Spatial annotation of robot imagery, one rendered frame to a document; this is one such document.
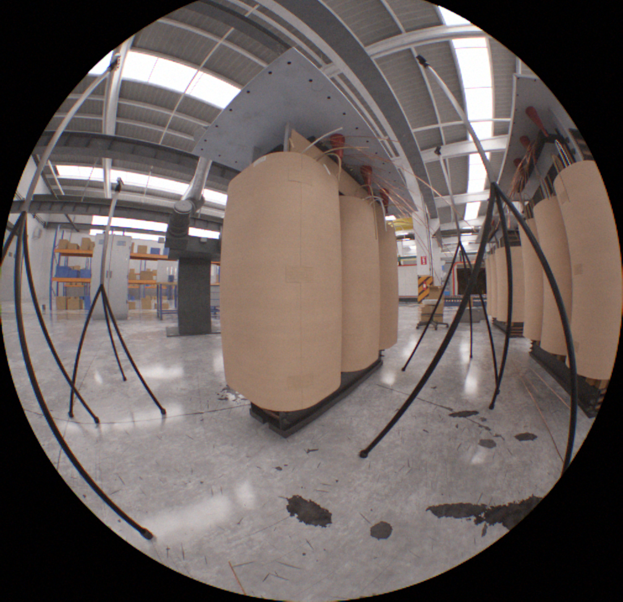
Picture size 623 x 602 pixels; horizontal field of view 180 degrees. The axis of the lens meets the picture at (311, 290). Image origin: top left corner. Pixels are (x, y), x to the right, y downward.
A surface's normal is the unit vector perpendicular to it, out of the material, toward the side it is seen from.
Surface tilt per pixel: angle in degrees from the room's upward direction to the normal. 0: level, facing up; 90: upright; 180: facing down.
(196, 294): 90
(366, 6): 174
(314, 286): 90
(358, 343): 90
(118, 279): 90
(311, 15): 180
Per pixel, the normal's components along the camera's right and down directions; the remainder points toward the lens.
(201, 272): 0.68, -0.02
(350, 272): 0.05, -0.02
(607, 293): -0.94, 0.00
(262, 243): -0.24, -0.02
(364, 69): 0.00, 1.00
